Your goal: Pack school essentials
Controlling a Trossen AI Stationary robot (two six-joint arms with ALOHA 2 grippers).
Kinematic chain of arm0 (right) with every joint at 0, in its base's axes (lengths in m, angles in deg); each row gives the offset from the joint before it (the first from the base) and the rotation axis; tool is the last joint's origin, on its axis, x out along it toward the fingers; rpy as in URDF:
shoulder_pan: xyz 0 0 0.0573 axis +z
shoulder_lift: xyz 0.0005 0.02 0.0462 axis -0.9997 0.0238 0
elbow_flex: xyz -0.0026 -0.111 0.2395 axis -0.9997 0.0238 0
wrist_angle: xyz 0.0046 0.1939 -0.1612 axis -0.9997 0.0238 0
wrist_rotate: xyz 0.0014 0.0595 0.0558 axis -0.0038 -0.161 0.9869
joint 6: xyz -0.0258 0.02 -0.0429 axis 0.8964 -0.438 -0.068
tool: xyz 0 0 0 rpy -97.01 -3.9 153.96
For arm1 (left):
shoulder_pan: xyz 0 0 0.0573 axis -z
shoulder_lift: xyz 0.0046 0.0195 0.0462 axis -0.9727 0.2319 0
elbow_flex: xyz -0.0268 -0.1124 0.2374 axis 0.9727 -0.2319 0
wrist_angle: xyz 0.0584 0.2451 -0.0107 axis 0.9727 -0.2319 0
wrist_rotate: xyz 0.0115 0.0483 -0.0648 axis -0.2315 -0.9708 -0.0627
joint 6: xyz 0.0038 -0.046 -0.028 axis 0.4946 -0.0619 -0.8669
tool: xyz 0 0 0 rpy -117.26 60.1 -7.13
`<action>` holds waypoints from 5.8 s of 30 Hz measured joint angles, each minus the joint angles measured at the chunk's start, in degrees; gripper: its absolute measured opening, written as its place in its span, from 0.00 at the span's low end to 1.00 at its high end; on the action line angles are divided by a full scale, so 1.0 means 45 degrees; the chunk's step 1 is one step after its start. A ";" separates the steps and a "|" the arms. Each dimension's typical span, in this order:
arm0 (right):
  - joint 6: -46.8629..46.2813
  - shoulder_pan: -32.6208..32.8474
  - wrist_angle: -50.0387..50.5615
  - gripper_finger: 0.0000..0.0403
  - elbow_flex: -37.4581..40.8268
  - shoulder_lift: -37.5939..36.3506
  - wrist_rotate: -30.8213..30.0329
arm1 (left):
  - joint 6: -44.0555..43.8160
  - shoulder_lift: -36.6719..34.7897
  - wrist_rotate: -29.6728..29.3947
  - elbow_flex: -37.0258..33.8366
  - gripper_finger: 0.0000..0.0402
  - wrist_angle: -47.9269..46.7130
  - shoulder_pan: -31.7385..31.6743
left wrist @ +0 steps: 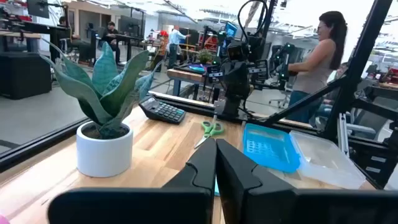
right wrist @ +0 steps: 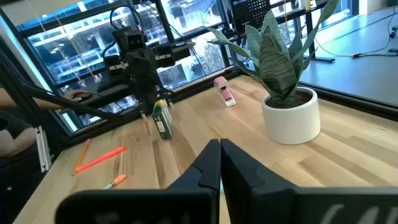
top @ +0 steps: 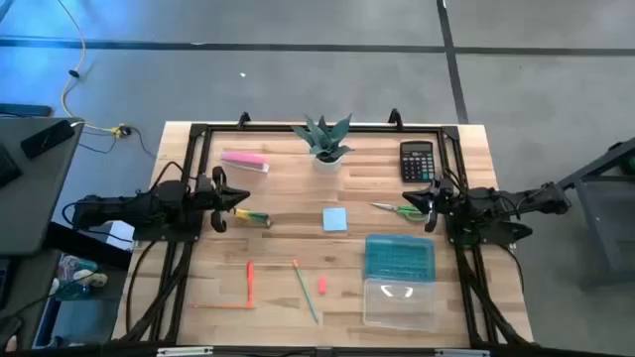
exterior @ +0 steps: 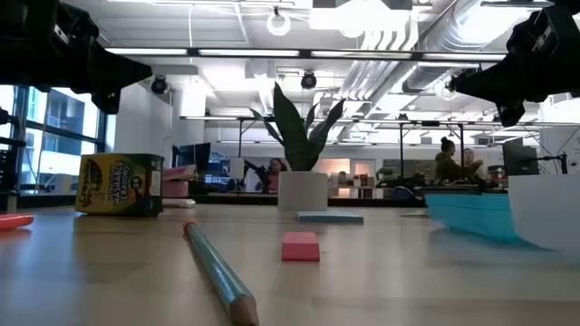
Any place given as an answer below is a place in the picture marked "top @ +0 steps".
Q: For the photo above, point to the black metal stand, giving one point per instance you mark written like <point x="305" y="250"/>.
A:
<point x="600" y="161"/>

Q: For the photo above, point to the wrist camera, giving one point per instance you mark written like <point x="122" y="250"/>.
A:
<point x="445" y="186"/>
<point x="204" y="182"/>

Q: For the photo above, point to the blue sticky note pad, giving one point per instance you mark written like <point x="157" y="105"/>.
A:
<point x="335" y="219"/>

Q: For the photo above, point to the potted plant white pot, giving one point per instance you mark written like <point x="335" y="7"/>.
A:
<point x="325" y="144"/>

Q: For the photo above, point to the pink eraser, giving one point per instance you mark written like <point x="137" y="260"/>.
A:
<point x="322" y="285"/>

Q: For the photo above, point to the pile of colourful items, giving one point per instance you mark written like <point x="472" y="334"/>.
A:
<point x="79" y="277"/>

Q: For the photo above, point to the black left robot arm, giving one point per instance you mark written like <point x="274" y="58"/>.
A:
<point x="124" y="208"/>

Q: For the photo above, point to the yellow green crayon box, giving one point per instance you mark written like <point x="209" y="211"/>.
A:
<point x="250" y="217"/>

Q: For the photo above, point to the grey side table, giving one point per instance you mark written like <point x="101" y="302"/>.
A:
<point x="30" y="208"/>

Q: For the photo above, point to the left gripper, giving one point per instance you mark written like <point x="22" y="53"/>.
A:
<point x="218" y="203"/>

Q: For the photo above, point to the blue storage bin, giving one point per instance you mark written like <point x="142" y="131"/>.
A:
<point x="42" y="322"/>

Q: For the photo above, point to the black smartphone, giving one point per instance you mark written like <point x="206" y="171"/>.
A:
<point x="47" y="139"/>

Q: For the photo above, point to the green pencil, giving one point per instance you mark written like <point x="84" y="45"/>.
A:
<point x="305" y="290"/>

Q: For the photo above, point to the orange highlighter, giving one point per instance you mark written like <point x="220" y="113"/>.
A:
<point x="250" y="282"/>

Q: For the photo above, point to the black aluminium table frame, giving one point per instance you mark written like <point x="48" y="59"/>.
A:
<point x="248" y="128"/>

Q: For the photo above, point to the orange pencil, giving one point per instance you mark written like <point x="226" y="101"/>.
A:
<point x="218" y="306"/>

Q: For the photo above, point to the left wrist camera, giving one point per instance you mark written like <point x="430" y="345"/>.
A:
<point x="204" y="182"/>

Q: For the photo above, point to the green round object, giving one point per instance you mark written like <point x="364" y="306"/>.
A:
<point x="630" y="163"/>

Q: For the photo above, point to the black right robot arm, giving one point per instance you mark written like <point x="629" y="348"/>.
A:
<point x="496" y="203"/>

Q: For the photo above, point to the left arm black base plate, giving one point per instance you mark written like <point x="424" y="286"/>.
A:
<point x="168" y="235"/>

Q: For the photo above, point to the black calculator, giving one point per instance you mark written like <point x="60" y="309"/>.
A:
<point x="417" y="161"/>

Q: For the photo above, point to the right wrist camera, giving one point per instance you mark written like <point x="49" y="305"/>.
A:
<point x="445" y="186"/>

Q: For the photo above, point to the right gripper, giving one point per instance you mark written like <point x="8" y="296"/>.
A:
<point x="439" y="208"/>

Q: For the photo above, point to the silver metal bracket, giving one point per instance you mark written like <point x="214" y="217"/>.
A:
<point x="184" y="351"/>
<point x="461" y="353"/>

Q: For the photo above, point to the pink highlighter pack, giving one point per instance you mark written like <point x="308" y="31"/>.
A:
<point x="243" y="159"/>

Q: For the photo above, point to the white paper sheet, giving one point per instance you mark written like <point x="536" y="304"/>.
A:
<point x="121" y="235"/>

